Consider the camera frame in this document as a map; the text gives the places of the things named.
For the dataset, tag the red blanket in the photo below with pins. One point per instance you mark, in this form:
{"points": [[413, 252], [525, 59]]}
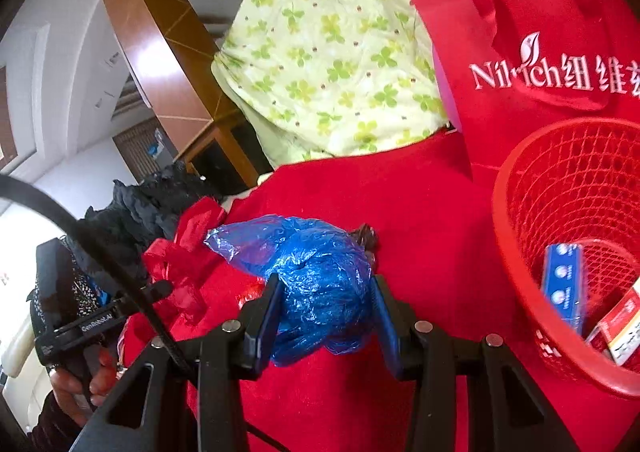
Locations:
{"points": [[425, 212]]}

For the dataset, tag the red and white box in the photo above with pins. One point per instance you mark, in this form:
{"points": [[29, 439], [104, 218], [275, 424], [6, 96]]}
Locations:
{"points": [[620, 327]]}

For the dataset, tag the black white dotted cloth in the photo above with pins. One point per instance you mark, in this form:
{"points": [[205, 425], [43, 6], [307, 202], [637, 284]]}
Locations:
{"points": [[82, 282]]}

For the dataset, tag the blue plastic bag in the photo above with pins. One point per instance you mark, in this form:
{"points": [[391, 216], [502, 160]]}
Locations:
{"points": [[320, 272]]}

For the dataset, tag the red mesh plastic basket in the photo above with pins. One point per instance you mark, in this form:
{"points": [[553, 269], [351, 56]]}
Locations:
{"points": [[515, 252]]}

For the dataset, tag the red paper gift bag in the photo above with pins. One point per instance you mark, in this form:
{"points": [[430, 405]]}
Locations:
{"points": [[525, 122]]}

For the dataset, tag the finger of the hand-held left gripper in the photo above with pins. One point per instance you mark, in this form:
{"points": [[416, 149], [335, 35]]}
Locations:
{"points": [[157, 290]]}

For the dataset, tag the black crumpled plastic bag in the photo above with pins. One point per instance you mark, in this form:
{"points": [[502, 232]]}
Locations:
{"points": [[140, 212]]}

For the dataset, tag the blue medicine box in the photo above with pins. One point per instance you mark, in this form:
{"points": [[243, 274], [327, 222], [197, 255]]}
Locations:
{"points": [[565, 282]]}

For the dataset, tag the brown wooden cabinet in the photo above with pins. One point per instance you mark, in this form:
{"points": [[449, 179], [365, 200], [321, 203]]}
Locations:
{"points": [[160, 42]]}

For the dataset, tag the person's left forearm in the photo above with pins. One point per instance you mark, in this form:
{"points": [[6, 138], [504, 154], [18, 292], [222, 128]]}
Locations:
{"points": [[50, 429]]}

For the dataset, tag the brown slatted panel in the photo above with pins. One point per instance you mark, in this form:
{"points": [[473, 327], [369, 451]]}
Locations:
{"points": [[135, 147]]}

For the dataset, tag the green floral quilt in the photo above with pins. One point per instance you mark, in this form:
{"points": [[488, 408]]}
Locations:
{"points": [[325, 57]]}

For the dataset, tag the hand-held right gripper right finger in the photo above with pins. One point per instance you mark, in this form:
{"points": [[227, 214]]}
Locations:
{"points": [[382, 324]]}

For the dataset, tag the person's left hand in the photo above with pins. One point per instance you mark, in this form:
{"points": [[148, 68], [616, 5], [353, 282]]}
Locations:
{"points": [[67, 392]]}

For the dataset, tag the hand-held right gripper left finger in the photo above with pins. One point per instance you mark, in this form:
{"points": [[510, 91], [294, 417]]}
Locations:
{"points": [[270, 317]]}

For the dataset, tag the small dark plastic bag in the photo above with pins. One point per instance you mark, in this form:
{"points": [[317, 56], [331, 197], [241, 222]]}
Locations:
{"points": [[364, 237]]}

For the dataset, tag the red crumpled plastic bag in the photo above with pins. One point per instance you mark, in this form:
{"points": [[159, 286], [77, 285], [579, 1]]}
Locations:
{"points": [[190, 252]]}

